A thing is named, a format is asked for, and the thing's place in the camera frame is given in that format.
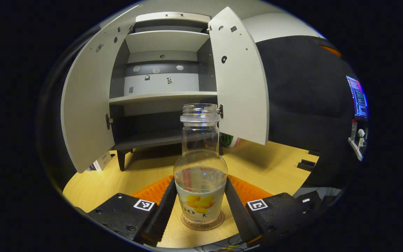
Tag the watermelon slice toy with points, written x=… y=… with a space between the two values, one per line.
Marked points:
x=230 y=140

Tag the white cabinet drawer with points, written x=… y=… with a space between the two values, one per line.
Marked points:
x=152 y=17

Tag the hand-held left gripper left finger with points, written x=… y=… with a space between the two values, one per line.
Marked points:
x=163 y=213

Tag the white cabinet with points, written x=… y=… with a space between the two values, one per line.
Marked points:
x=166 y=98

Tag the black rectangular block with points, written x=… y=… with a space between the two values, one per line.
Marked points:
x=306 y=164

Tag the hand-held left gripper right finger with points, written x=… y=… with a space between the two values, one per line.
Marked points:
x=238 y=217

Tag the white paper box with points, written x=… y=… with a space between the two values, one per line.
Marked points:
x=101 y=161

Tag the round brown coaster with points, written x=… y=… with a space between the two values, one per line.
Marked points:
x=201 y=227

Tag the black backdrop cloth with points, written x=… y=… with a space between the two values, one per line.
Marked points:
x=303 y=105

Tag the computer monitor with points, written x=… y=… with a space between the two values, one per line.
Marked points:
x=359 y=98

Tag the white door with camera sticker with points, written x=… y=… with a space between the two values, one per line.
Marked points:
x=86 y=105

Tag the white door with headphone sticker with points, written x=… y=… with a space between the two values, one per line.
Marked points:
x=243 y=87

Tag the clear glass bottle yellow label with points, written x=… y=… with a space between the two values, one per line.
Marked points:
x=200 y=157

